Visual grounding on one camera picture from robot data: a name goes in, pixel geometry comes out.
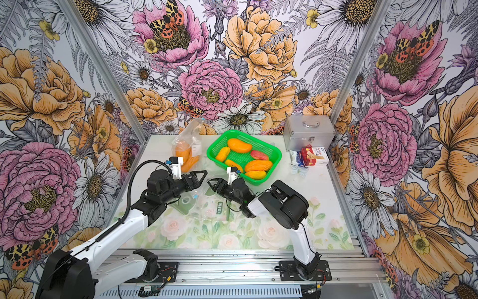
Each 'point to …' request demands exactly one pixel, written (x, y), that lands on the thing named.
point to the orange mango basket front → (258, 165)
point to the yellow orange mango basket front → (232, 164)
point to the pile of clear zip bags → (203, 201)
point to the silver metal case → (300, 131)
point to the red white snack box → (314, 156)
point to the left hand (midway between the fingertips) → (202, 178)
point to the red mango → (259, 155)
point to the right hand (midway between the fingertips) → (208, 186)
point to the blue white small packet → (300, 159)
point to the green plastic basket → (254, 158)
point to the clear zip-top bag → (187, 144)
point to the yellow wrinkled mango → (224, 152)
